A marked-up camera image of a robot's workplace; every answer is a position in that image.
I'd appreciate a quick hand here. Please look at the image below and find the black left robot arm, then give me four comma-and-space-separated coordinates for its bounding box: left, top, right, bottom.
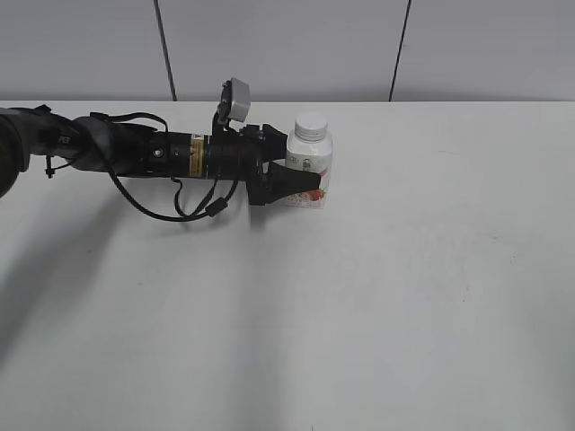
1, 105, 321, 206

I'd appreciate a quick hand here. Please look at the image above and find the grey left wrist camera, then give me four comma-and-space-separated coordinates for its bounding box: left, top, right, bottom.
217, 77, 251, 125

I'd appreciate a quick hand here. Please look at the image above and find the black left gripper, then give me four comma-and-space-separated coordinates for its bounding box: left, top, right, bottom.
203, 124, 321, 206

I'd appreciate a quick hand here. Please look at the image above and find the white strawberry drink bottle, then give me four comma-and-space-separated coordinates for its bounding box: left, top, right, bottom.
284, 130, 333, 208

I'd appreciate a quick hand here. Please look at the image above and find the white bottle cap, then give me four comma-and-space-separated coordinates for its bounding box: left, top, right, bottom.
294, 112, 328, 142

